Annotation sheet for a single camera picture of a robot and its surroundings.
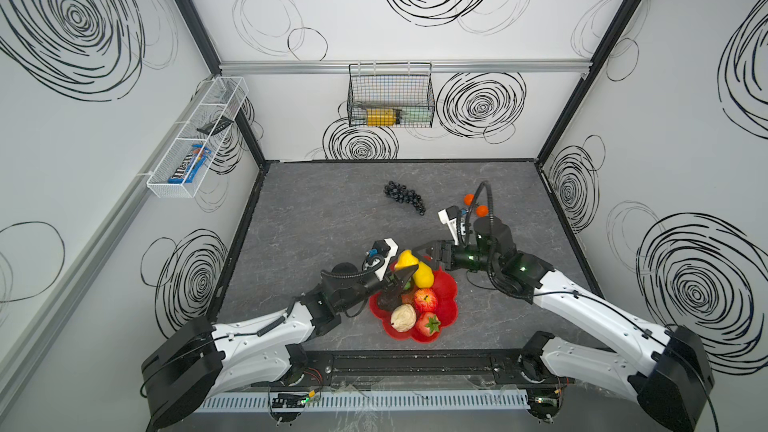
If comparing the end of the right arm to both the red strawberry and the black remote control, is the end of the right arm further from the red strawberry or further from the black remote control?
the black remote control

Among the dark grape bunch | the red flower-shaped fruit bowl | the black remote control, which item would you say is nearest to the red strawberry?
the red flower-shaped fruit bowl

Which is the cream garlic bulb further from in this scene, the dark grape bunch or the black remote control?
the black remote control

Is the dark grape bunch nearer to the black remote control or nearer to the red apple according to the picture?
the red apple

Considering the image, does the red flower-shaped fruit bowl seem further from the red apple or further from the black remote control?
the black remote control

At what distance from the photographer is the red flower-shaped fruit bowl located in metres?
→ 0.77

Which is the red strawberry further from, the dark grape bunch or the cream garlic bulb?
the dark grape bunch

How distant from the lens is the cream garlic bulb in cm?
76

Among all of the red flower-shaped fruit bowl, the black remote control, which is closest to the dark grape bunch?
the red flower-shaped fruit bowl
